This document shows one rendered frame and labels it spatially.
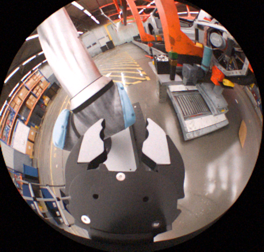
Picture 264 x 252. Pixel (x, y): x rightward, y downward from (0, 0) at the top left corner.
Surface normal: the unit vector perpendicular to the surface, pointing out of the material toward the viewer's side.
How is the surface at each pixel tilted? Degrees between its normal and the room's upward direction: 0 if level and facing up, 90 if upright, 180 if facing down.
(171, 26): 90
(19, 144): 90
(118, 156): 0
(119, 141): 0
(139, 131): 0
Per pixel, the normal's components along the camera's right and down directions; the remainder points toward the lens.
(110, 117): 0.32, 0.39
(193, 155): -0.26, -0.45
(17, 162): 0.95, -0.28
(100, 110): 0.53, 0.44
